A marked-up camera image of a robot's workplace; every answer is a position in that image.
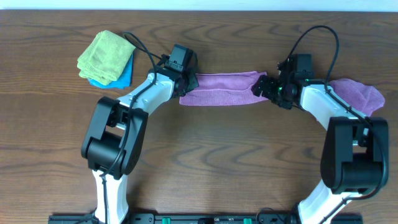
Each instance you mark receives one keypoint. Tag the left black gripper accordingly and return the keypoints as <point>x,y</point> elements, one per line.
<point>193,83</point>

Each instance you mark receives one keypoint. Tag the folded blue cloth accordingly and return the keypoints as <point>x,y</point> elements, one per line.
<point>122,82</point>

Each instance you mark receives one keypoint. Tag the folded green cloth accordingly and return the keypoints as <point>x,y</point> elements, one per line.
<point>105,58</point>

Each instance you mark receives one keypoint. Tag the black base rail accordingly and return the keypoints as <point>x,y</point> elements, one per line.
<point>148,218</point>

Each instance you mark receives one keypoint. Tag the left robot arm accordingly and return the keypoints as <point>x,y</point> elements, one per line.
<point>114,139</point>

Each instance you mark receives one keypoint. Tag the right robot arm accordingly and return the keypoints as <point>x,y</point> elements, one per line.
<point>354,162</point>

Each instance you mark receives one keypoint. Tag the crumpled purple cloth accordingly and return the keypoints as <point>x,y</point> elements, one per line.
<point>364,98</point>

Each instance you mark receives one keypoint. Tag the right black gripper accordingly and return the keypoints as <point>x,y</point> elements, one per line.
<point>267,93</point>

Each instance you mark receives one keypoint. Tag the purple microfiber cloth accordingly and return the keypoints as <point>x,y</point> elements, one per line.
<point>223,89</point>

